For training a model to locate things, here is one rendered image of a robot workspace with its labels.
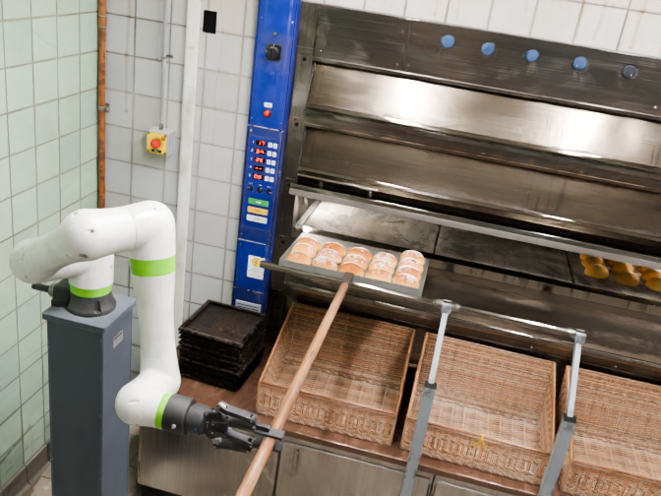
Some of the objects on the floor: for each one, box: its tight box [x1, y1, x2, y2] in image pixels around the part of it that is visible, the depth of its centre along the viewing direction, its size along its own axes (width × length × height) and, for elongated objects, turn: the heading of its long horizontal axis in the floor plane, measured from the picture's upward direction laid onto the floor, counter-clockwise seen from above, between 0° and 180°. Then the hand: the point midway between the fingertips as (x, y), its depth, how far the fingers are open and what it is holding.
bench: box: [138, 343, 661, 496], centre depth 297 cm, size 56×242×58 cm, turn 60°
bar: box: [260, 260, 587, 496], centre depth 269 cm, size 31×127×118 cm, turn 60°
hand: (269, 438), depth 171 cm, fingers closed on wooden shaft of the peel, 3 cm apart
